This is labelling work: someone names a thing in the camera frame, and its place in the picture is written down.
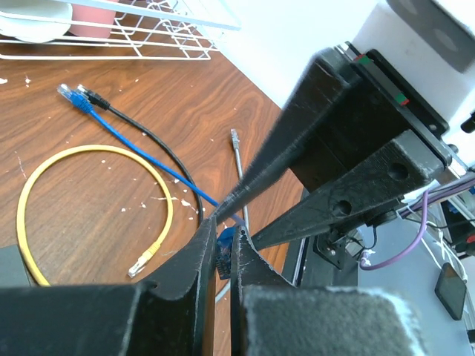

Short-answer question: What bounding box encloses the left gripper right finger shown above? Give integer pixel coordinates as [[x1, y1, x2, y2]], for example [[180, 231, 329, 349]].
[[231, 227, 427, 355]]

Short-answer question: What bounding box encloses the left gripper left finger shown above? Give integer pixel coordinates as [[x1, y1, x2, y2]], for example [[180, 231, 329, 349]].
[[1, 217, 216, 355]]

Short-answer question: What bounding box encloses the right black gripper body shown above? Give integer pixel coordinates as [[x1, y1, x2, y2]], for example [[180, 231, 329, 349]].
[[291, 50, 457, 225]]

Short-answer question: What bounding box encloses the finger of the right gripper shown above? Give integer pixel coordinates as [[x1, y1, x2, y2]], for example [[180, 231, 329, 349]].
[[213, 47, 361, 223], [252, 131, 445, 250]]

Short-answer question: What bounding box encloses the blue ethernet cable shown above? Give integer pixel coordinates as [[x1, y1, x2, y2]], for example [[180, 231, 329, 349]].
[[57, 83, 246, 281]]

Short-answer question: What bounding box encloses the grey ethernet cable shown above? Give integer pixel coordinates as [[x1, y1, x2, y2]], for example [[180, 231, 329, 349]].
[[214, 128, 250, 303]]

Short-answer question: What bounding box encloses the black network switch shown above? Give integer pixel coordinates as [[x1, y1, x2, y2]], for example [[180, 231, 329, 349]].
[[0, 245, 30, 288]]

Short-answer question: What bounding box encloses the black smartphone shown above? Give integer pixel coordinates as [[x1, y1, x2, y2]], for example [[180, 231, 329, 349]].
[[434, 263, 467, 320]]

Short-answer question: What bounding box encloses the pink cup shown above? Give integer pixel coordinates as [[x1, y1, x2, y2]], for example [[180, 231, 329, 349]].
[[69, 4, 117, 39]]

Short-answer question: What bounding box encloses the white bowl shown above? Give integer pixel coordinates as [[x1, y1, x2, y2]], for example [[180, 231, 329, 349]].
[[1, 0, 73, 43]]

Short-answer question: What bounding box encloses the yellow ethernet cable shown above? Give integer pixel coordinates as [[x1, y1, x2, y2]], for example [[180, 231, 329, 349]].
[[16, 144, 174, 287]]

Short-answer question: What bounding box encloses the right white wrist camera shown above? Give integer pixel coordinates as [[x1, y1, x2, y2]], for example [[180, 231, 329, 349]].
[[352, 1, 474, 126]]

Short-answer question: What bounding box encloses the white wire dish rack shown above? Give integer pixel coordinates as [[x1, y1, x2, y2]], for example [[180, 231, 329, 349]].
[[1, 1, 242, 61]]

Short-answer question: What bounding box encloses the black ethernet cable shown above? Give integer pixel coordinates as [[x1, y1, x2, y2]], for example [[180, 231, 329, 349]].
[[76, 84, 205, 223]]

